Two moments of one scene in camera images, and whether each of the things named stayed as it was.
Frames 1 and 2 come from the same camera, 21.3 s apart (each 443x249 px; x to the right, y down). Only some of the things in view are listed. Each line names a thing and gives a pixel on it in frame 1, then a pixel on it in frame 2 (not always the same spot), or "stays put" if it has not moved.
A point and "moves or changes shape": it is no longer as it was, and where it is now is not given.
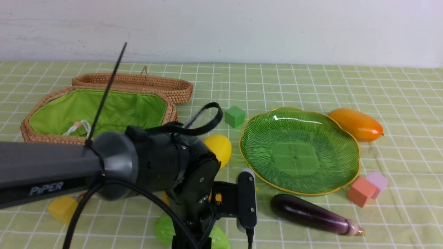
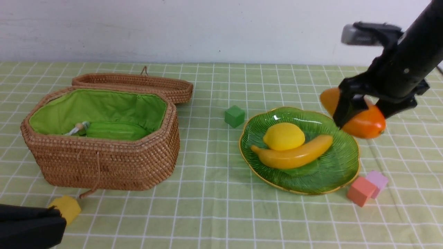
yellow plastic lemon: x=221 y=146 to x=282 y=136
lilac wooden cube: x=379 y=180 stays put
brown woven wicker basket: x=65 y=116 stays put
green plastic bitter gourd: x=164 y=230 moves or changes shape
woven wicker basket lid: x=177 y=90 stays put
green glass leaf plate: x=298 y=150 stays put
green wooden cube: x=234 y=116 stays put
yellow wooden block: x=63 y=209 stays put
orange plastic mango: x=365 y=128 moves or changes shape
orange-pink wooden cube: x=360 y=191 stays put
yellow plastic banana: x=166 y=199 to x=295 y=158
